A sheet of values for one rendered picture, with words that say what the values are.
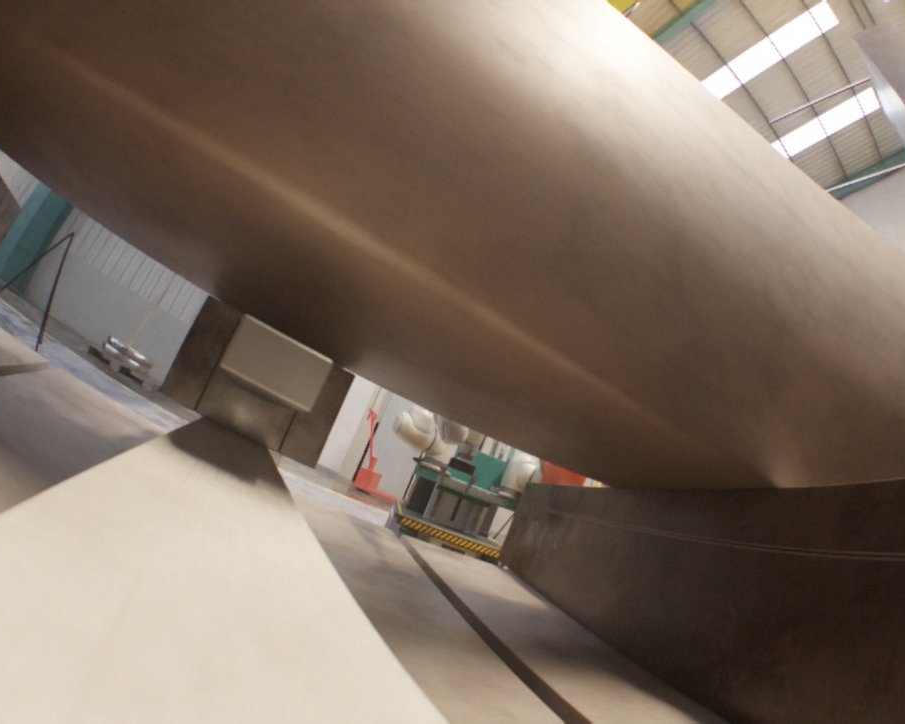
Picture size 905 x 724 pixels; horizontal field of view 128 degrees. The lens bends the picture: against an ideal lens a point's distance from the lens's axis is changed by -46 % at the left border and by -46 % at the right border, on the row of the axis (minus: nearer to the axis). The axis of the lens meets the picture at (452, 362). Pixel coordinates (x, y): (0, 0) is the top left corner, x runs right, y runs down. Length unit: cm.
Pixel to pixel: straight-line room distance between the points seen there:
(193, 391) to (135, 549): 67
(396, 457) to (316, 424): 699
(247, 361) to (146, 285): 781
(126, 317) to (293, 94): 775
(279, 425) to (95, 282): 785
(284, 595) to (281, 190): 30
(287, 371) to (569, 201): 36
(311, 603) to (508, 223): 37
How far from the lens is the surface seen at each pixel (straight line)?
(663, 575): 89
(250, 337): 35
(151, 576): 16
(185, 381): 83
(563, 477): 158
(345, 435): 701
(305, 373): 35
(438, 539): 215
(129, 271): 834
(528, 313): 40
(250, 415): 82
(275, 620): 16
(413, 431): 212
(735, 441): 64
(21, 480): 57
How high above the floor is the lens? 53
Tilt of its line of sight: 17 degrees up
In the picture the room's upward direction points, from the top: 22 degrees clockwise
